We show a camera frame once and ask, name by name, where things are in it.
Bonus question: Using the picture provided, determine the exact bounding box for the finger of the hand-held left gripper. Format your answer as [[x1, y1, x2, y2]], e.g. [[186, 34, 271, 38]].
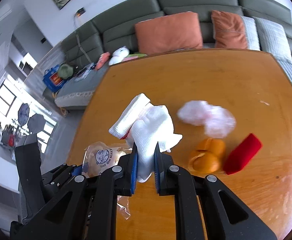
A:
[[41, 163, 84, 188]]

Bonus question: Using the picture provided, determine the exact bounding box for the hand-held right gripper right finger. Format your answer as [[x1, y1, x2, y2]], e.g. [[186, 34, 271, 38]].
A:
[[154, 142, 278, 240]]

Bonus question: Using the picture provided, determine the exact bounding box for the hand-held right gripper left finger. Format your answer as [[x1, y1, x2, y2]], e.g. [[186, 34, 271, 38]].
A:
[[10, 142, 139, 240]]

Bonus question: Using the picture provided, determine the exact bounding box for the bread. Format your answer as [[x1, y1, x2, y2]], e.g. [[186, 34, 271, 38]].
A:
[[82, 141, 134, 220]]

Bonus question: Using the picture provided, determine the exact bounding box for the white knit glove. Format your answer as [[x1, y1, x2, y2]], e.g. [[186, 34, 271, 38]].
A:
[[108, 93, 183, 183]]

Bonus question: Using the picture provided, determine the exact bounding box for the black office chair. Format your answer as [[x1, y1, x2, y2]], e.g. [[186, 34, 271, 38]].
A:
[[15, 134, 46, 224]]

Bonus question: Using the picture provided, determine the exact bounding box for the orange mandarin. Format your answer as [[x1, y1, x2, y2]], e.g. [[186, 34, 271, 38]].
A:
[[188, 138, 226, 173]]

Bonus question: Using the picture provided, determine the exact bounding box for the grey umbrella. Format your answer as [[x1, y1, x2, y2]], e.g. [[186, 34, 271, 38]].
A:
[[18, 102, 31, 125], [27, 114, 45, 133]]

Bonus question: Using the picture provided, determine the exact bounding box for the bag of pink shredded paper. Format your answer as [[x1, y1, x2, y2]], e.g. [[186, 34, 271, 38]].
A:
[[177, 100, 236, 138]]

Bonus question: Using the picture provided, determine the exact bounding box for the grey quilted sofa cover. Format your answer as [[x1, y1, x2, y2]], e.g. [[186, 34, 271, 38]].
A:
[[55, 66, 109, 110]]

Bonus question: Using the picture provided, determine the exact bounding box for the red box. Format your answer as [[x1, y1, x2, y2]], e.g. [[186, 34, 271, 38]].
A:
[[223, 133, 263, 175]]

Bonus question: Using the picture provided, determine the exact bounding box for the blue shopping bag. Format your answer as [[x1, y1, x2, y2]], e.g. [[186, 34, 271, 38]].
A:
[[43, 66, 66, 93]]

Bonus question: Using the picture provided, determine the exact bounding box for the large window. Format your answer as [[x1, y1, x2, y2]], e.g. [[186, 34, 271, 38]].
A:
[[0, 77, 58, 153]]

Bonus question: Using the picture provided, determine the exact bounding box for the clear plastic wrapper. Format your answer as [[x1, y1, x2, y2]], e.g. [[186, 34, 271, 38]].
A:
[[75, 63, 96, 82]]

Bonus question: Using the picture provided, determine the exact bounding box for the green hat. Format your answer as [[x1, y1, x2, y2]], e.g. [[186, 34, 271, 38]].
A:
[[58, 64, 74, 79]]

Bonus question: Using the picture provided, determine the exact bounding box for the pink plush toy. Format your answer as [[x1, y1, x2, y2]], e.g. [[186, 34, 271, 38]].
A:
[[95, 52, 111, 71]]

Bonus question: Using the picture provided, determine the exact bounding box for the white plush toy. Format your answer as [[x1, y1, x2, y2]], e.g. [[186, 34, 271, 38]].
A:
[[108, 46, 129, 65]]

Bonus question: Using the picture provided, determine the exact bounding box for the large orange cushion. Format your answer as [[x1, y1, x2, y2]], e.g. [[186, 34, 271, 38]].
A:
[[135, 11, 203, 55]]

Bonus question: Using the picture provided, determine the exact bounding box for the small orange cushion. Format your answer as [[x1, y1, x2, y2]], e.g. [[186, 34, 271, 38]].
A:
[[210, 10, 248, 50]]

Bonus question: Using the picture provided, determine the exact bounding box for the grey checked cushion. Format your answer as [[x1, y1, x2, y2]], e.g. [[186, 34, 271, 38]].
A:
[[241, 16, 261, 51], [252, 16, 292, 64]]

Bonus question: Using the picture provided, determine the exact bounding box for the white charging cable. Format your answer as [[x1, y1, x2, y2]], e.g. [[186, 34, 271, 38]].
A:
[[73, 14, 95, 64]]

